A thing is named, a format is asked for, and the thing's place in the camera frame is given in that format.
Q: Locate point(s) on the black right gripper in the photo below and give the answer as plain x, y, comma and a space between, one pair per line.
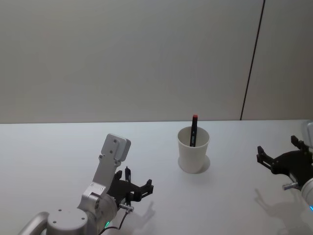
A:
293, 162

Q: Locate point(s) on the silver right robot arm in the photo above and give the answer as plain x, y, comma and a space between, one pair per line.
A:
308, 193

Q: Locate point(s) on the black pen with red cap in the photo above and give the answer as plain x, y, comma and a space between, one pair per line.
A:
194, 132

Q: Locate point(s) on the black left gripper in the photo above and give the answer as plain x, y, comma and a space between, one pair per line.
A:
122, 191

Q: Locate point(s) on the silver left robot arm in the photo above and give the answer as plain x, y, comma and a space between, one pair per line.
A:
102, 171

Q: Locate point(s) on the white paper cup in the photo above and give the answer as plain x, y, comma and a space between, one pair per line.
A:
193, 159

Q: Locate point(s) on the thin dark wall strip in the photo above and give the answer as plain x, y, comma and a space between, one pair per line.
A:
253, 61

